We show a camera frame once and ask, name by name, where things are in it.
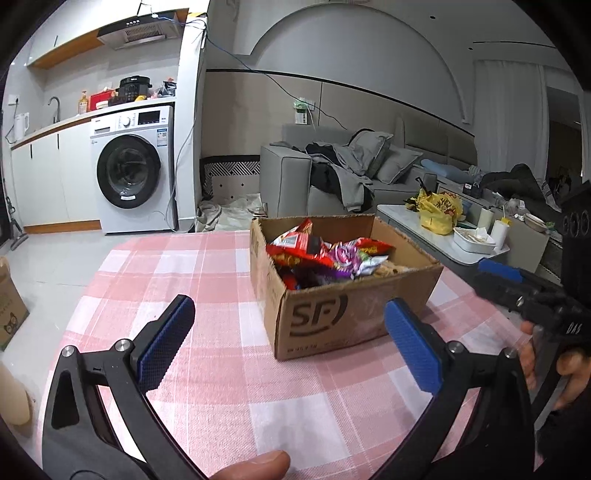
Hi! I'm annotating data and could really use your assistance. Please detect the steel range hood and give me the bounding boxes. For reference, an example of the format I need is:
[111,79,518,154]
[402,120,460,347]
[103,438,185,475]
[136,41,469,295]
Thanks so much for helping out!
[97,13,182,51]

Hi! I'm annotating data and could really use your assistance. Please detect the silver snack packet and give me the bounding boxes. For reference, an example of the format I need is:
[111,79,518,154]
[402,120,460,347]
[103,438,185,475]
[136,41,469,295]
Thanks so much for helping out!
[355,253,393,278]

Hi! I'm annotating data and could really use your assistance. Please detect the pink purple snack packet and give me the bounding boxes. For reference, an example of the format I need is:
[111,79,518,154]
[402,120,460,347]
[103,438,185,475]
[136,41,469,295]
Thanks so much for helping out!
[327,240,370,281]

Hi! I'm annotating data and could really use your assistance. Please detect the white wall cabinet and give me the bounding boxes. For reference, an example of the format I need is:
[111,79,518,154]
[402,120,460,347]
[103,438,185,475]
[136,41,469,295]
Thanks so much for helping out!
[25,9,105,70]

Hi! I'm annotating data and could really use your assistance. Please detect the white curtain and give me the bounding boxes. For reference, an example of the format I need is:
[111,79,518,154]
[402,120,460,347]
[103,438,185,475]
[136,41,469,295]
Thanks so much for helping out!
[473,60,548,174]

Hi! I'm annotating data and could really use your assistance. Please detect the red cone snack bag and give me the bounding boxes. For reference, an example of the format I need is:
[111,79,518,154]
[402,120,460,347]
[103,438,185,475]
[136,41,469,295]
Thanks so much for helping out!
[267,219,333,269]

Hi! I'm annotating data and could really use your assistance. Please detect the person's right hand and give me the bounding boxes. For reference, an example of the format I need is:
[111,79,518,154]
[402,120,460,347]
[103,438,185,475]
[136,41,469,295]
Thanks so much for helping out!
[521,322,589,411]

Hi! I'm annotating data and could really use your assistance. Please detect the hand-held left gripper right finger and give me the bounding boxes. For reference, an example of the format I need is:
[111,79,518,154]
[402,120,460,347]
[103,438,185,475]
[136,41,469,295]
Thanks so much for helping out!
[374,299,548,480]

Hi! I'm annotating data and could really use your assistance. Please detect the floor mop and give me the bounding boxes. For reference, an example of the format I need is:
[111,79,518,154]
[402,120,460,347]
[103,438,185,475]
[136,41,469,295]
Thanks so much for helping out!
[4,196,29,252]

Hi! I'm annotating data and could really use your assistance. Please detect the yellow plastic bag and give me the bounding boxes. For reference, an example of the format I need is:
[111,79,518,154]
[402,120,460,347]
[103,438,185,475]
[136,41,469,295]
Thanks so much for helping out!
[406,187,464,235]

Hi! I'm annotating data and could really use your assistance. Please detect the dark clothing heap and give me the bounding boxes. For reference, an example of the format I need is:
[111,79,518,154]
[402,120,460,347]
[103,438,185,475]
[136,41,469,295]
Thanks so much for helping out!
[480,164,561,215]

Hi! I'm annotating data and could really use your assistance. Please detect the white coffee table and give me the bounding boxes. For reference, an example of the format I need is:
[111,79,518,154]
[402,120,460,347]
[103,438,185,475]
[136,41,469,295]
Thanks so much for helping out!
[376,203,511,267]

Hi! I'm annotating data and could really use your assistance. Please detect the white kitchen base cabinet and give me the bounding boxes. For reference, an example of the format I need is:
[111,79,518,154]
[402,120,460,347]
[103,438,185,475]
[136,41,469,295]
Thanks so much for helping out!
[10,117,102,234]

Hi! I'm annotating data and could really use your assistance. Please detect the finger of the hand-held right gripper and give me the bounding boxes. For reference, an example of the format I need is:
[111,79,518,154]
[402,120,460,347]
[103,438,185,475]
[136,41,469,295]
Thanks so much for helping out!
[478,259,522,283]
[473,272,561,311]

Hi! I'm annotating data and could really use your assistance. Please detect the black white patterned panel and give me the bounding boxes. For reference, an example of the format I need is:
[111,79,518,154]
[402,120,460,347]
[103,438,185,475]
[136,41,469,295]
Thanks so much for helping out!
[199,156,262,204]

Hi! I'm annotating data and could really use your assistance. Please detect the grey pillow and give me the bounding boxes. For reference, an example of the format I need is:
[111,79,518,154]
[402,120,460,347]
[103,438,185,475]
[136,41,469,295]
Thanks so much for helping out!
[375,147,423,184]
[347,130,393,178]

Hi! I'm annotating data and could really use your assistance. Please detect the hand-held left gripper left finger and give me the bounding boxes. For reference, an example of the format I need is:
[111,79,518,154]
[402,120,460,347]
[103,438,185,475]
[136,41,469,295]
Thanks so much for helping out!
[42,294,204,480]

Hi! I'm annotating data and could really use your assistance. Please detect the beige cloth on floor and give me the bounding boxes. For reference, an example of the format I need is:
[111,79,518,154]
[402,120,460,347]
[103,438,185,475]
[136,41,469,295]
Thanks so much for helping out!
[196,193,264,233]

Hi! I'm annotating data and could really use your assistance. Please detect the red snack packet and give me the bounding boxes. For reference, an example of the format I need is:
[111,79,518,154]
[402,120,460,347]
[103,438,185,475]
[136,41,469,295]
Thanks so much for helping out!
[355,237,396,257]

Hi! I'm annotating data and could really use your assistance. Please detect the blue pillow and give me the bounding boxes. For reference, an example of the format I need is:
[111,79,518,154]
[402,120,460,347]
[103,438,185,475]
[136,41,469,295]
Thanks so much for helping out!
[420,159,472,183]

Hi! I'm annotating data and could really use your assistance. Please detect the black pressure cooker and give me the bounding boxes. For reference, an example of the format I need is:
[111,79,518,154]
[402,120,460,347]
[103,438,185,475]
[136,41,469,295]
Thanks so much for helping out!
[115,76,153,104]

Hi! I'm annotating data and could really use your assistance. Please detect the brown cardboard box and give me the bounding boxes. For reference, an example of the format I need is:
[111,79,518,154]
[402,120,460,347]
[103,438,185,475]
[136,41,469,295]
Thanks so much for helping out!
[249,213,444,361]

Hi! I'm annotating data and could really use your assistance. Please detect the beige side box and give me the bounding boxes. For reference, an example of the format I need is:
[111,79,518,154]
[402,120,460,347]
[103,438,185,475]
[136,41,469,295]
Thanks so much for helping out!
[503,215,550,273]

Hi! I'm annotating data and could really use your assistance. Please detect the pink checkered tablecloth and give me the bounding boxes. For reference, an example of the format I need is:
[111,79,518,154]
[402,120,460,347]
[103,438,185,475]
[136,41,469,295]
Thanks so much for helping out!
[32,231,532,480]

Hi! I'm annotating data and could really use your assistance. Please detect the person's left hand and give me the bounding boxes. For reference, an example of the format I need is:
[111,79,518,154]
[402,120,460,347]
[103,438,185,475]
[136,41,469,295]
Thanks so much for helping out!
[205,450,291,480]

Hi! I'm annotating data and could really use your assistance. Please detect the white washing machine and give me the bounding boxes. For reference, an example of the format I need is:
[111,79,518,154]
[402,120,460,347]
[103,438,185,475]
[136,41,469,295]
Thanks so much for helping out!
[90,105,178,235]

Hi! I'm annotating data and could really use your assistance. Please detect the beige rounded object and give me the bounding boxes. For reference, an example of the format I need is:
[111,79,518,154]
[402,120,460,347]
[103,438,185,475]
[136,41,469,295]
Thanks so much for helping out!
[0,360,33,425]

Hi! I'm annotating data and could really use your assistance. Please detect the wall socket with chargers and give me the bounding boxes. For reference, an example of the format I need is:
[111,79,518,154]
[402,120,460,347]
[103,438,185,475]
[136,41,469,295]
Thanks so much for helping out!
[292,98,317,125]

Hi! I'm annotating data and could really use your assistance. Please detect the grey sofa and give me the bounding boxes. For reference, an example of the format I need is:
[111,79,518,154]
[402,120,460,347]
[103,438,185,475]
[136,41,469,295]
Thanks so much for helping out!
[259,124,564,232]

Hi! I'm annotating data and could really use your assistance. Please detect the white rectangular container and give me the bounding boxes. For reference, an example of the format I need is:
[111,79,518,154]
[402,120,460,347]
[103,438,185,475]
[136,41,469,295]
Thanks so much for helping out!
[452,226,497,254]

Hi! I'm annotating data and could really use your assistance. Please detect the small printed cardboard box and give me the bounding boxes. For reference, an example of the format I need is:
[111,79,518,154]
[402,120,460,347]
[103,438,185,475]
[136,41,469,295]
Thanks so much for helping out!
[0,256,31,352]

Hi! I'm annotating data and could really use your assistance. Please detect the noodle snack bag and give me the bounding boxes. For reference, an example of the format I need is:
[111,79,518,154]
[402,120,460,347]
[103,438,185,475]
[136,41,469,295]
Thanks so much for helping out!
[374,262,416,278]

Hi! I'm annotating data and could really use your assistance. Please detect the pile of grey black clothes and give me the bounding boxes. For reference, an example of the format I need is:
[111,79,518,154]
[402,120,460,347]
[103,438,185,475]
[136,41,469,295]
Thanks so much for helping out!
[305,142,377,213]

